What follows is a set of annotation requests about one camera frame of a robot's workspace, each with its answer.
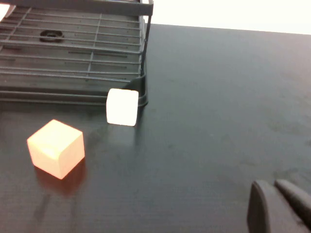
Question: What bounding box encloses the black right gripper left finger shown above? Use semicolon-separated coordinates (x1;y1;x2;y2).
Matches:
246;180;311;233

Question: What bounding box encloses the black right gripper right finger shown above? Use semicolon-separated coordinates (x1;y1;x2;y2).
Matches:
274;179;311;229

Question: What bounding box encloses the pink plate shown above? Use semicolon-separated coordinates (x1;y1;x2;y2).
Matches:
0;4;16;21

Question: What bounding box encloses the white cube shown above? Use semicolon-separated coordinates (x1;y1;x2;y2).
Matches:
105;88;139;127

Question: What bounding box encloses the orange cube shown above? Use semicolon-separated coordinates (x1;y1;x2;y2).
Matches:
26;118;86;180

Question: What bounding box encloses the black round drain plug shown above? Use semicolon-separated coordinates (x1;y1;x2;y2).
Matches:
39;29;65;43

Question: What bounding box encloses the black wire dish rack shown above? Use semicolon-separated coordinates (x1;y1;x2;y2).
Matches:
0;0;154;107

